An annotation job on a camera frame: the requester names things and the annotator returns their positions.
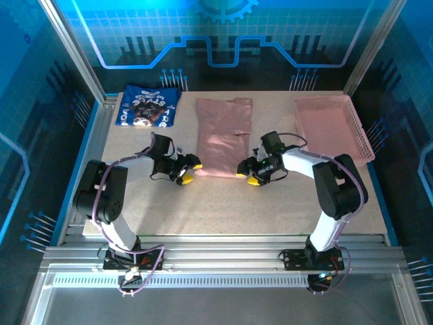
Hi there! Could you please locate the dusty pink t-shirt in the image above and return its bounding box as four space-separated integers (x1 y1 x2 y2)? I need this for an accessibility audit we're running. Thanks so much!
194 97 254 179

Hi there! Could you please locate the aluminium front rail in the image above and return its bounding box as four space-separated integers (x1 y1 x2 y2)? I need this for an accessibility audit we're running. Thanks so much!
40 245 407 268

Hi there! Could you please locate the aluminium frame post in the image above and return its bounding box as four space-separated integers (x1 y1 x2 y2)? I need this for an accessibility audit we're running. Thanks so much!
37 0 108 104
342 0 409 98

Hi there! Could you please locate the slotted grey cable duct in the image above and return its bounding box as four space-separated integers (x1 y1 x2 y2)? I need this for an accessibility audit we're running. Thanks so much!
52 274 311 288

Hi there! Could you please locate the pink perforated plastic basket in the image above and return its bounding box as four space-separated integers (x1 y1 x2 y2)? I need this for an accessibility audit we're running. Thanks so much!
293 94 376 169

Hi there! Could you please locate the blue printed folded t-shirt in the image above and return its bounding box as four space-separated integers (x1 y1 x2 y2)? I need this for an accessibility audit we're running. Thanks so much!
114 83 182 129

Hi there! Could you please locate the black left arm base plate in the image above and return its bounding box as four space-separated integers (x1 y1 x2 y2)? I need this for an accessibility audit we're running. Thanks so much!
102 248 165 272

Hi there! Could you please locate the aluminium side rail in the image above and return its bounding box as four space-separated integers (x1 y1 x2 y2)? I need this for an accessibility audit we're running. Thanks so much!
55 94 119 246

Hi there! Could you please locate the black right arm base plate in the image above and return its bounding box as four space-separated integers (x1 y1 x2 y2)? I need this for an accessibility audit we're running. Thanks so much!
282 248 345 272

